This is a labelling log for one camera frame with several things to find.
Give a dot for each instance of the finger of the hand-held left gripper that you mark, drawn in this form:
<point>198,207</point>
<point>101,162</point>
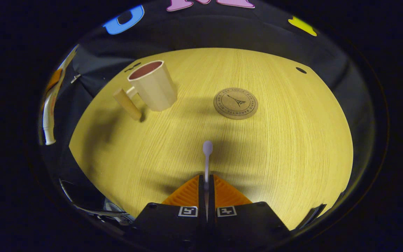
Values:
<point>54,81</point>

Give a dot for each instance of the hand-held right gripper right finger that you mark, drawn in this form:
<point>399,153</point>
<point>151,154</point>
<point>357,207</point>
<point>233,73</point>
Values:
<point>211,199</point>

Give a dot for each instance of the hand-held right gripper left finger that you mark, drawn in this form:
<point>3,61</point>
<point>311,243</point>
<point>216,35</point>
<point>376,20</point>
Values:
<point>201,201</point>

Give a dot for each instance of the white toothbrush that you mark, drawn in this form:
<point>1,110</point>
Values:
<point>207,148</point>

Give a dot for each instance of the round cork coaster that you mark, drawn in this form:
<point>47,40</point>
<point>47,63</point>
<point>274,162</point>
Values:
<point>235,103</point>

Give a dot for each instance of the wooden desktop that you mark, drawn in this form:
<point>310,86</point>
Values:
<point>257,157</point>

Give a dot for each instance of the silver backdrop clip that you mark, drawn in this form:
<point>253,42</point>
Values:
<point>75,78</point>

